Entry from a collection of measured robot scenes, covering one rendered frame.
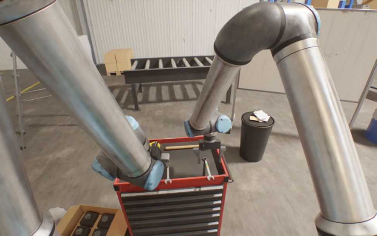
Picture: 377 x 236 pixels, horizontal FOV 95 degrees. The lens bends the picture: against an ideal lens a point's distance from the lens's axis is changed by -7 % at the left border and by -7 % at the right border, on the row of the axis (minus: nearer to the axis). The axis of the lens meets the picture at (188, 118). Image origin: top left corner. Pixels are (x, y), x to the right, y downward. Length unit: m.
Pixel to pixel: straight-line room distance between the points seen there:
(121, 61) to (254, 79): 5.00
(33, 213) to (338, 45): 3.31
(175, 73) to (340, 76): 2.80
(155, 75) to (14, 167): 3.66
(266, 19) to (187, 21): 8.38
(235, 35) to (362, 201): 0.46
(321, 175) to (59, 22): 0.57
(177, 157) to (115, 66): 5.99
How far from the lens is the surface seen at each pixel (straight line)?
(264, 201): 2.43
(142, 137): 0.73
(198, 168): 1.34
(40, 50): 0.31
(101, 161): 0.65
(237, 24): 0.50
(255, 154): 2.76
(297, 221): 2.41
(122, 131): 0.41
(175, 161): 1.40
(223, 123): 0.95
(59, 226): 2.24
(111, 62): 7.16
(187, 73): 4.02
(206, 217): 1.52
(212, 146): 1.15
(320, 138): 0.51
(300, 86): 0.51
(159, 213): 1.45
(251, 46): 0.50
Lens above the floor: 1.84
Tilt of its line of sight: 29 degrees down
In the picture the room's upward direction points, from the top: 1 degrees counter-clockwise
